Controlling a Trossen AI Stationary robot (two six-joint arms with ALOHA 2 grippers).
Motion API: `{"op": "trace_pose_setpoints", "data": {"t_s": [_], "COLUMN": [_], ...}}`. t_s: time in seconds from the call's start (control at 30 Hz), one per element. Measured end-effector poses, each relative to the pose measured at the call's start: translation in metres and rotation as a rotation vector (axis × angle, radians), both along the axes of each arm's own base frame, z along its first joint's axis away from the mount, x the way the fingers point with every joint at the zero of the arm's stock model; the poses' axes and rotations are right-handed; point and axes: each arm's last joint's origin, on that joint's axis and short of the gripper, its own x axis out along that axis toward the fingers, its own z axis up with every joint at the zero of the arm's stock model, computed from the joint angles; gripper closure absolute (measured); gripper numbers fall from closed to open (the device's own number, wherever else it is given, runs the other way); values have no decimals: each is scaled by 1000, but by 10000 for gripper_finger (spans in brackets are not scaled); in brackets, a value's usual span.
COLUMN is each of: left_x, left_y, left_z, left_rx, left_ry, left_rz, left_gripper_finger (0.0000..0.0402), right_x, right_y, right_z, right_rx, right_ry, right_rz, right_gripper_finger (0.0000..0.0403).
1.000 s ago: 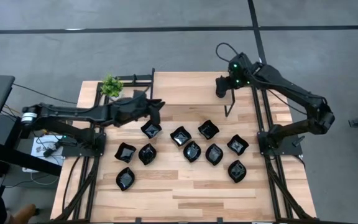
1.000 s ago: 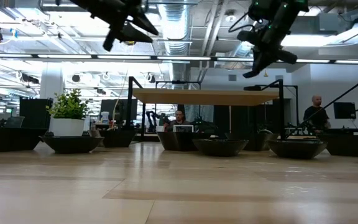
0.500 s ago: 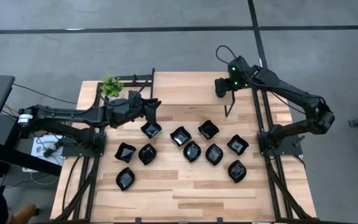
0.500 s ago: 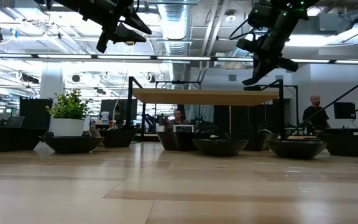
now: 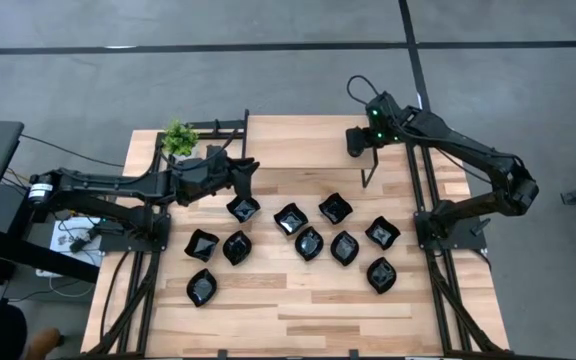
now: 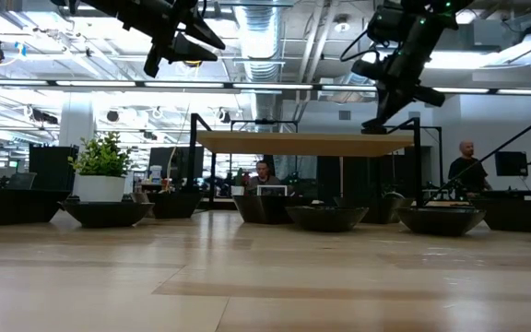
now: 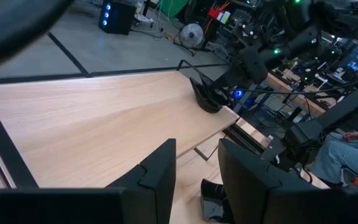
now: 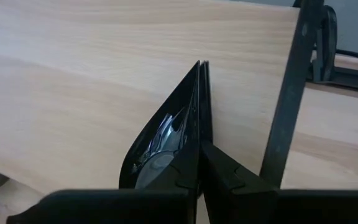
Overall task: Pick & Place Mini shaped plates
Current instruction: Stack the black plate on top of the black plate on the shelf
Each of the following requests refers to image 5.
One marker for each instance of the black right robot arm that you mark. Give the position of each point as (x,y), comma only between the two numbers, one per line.
(468,145)

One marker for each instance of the black metal shelf frame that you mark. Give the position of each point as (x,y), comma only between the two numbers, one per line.
(246,127)

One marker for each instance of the white paper sheet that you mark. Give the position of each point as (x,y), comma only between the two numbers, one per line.
(68,240)

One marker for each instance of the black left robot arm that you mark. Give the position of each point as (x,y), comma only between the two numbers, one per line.
(118,187)

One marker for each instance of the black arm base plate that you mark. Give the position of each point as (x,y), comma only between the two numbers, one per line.
(160,242)
(468,240)

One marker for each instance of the raised wooden shelf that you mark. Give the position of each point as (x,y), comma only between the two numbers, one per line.
(308,142)

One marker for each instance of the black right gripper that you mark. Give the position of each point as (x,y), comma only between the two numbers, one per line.
(357,142)

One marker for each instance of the white power strip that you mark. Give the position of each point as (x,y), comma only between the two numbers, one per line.
(50,272)

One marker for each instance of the black aluminium table frame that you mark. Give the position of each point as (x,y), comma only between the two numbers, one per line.
(146,300)
(413,170)

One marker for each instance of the green plant in white pot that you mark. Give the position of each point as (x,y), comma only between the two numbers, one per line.
(180,137)

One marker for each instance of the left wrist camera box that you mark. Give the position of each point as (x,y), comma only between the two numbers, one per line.
(216,154)

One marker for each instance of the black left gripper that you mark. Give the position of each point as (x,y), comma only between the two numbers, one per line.
(198,180)

